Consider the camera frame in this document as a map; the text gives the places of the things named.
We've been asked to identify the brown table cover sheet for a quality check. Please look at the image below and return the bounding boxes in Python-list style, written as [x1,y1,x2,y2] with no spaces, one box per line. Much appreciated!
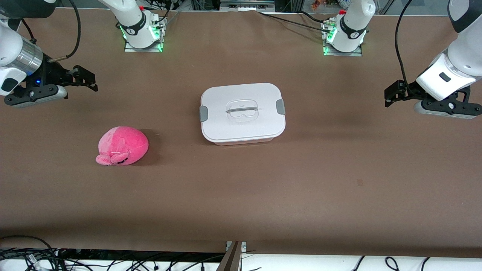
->
[0,8,482,259]

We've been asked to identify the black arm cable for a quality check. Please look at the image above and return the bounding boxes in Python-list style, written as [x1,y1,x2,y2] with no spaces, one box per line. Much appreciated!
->
[47,0,82,62]
[394,0,415,89]

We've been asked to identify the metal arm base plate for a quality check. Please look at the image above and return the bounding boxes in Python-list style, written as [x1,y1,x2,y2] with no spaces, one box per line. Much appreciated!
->
[322,21,364,57]
[124,16,165,53]

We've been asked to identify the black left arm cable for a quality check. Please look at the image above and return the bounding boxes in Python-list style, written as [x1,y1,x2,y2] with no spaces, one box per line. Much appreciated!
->
[394,0,415,89]

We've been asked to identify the black looped cable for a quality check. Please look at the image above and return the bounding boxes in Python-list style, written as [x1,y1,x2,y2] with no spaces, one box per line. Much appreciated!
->
[0,236,58,271]

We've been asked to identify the translucent pink plastic box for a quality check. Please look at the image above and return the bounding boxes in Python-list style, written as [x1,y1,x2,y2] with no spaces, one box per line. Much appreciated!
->
[212,135,276,146]

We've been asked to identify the white box lid grey latches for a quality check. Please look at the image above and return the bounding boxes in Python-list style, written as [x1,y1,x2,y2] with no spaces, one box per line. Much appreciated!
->
[200,83,286,143]

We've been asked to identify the thin black cable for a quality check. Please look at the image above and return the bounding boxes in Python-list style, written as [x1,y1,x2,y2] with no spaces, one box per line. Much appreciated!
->
[21,19,37,44]

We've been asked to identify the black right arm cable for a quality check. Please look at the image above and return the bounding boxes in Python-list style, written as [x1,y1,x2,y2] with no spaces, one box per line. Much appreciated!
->
[47,0,82,62]

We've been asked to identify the grey device on shelf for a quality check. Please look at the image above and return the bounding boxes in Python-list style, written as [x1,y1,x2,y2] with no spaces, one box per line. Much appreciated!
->
[220,0,276,12]

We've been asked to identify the colourful small items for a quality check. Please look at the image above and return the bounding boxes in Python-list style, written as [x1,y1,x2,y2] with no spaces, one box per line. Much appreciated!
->
[310,0,350,10]

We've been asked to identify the pink plush toy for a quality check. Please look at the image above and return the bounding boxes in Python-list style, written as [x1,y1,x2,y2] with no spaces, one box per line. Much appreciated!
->
[95,126,149,166]

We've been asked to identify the table frame beam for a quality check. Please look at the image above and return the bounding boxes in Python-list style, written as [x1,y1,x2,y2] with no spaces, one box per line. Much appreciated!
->
[221,241,247,271]

